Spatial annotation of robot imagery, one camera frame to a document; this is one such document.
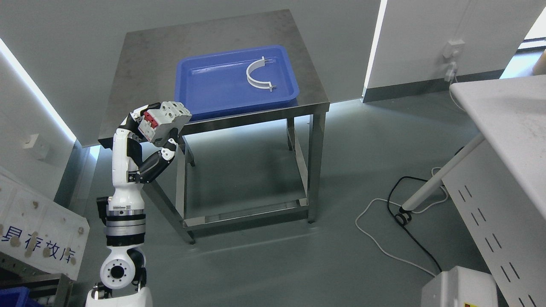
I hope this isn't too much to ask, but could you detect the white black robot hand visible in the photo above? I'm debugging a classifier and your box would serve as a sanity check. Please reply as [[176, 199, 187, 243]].
[[108, 102, 179, 211]]

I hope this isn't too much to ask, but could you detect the white circuit breaker red switch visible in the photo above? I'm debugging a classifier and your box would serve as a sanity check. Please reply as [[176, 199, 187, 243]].
[[138, 101, 192, 147]]

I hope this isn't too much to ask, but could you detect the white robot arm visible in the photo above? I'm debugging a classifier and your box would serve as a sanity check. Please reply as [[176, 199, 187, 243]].
[[84, 197, 153, 307]]

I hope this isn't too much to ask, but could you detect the white sign board blue text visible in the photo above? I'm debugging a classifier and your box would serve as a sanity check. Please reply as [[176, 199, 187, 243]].
[[0, 176, 90, 281]]

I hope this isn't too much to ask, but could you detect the blue plastic tray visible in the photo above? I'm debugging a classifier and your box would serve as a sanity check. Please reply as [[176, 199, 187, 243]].
[[174, 45, 300, 121]]

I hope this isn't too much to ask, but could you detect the stainless steel table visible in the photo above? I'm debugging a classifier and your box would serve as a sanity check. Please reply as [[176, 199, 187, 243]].
[[98, 9, 330, 243]]

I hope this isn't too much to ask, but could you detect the large blue bin left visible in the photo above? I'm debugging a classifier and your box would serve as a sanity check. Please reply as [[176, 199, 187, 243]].
[[0, 287, 36, 307]]

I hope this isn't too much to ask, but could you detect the white semicircular pipe clamp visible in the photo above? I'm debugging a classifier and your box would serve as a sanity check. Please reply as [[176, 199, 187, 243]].
[[245, 56, 276, 93]]

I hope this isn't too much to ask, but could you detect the white floor device box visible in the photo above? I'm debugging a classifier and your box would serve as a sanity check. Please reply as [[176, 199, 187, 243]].
[[421, 266, 499, 307]]

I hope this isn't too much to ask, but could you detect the white perforated cabinet panel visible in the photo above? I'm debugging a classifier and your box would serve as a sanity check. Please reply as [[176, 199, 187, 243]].
[[443, 141, 546, 307]]

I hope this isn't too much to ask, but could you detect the white desk with leg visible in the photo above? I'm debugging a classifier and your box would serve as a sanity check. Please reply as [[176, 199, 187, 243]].
[[401, 75, 546, 215]]

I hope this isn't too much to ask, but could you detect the white wall socket box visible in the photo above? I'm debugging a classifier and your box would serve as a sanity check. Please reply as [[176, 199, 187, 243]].
[[22, 134, 50, 160]]

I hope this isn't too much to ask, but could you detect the black cable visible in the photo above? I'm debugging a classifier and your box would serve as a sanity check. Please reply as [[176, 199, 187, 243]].
[[387, 147, 465, 273]]

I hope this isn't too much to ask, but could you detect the white wall power outlet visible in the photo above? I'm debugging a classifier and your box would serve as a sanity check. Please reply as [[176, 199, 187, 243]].
[[442, 39, 465, 82]]

